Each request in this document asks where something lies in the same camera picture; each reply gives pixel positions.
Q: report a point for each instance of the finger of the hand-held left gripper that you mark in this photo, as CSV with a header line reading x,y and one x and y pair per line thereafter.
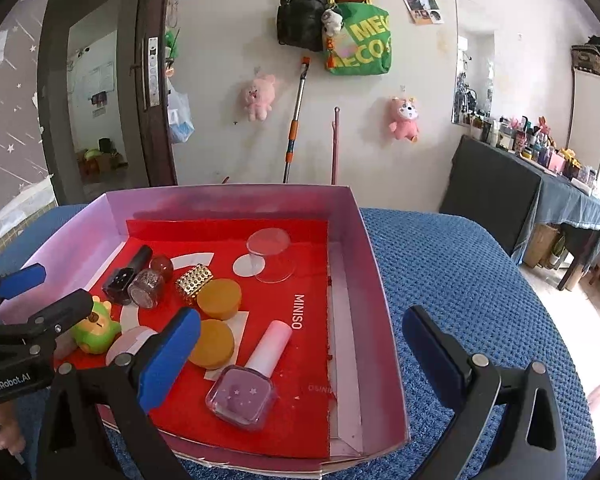
x,y
22,280
65,312

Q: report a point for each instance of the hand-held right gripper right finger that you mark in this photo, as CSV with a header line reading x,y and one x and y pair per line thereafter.
x,y
432,355

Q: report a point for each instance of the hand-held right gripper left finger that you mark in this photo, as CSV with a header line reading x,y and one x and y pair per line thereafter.
x,y
170,360

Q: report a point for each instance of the green toy figure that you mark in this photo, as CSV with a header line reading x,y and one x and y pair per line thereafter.
x,y
97,332

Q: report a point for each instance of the pale lilac earbud case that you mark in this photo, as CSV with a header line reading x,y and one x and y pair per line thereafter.
x,y
127,342

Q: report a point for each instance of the orange half sphere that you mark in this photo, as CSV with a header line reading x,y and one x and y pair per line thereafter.
x,y
220,300
212,342

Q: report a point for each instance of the black nail polish bottle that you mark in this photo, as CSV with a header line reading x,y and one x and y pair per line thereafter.
x,y
122,282

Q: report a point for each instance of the glitter nail polish bottle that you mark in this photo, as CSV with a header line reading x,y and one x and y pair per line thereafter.
x,y
145,287

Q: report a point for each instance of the large pink nail polish bottle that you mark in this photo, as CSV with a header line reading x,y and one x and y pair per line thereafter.
x,y
240,395

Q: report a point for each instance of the gold studded cylinder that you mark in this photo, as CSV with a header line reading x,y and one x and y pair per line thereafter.
x,y
194,284

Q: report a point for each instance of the clear plastic cup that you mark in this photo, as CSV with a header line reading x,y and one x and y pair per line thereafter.
x,y
270,255

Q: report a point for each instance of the purple cardboard box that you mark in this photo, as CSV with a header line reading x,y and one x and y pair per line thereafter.
x,y
230,200

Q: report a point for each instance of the person's left hand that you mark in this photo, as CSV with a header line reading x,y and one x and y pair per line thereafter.
x,y
7,435

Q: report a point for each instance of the blue knitted blanket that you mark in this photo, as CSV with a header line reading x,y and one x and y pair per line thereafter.
x,y
455,270

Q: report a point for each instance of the dark brown door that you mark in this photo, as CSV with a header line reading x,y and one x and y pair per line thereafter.
x,y
156,160

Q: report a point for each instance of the cloth-covered dressing table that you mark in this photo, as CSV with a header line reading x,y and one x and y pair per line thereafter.
x,y
485,185

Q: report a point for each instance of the clear plastic bag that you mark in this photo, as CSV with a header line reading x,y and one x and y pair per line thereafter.
x,y
180,120

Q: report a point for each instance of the pink plastic stick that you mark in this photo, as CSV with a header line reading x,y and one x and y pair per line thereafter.
x,y
335,150

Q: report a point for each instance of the row of cosmetics bottles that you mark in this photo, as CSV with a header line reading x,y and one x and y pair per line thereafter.
x,y
530,142

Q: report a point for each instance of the pink fox plush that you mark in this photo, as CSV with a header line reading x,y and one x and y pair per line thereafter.
x,y
404,120

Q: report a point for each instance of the pink rabbit plush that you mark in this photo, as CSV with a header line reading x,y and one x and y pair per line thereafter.
x,y
259,97

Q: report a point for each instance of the white wardrobe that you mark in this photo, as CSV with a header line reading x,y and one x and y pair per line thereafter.
x,y
587,125

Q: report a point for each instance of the green tote bag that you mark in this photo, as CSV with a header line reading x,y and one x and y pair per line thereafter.
x,y
365,45

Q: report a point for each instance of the patterned brown suitcase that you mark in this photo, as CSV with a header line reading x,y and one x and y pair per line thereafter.
x,y
590,60

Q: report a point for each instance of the black backpack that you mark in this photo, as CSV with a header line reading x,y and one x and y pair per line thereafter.
x,y
300,15

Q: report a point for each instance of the wall mirror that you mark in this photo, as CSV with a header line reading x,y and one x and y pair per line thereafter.
x,y
472,60

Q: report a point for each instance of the wall photo collage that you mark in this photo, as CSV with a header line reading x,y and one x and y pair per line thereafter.
x,y
420,2

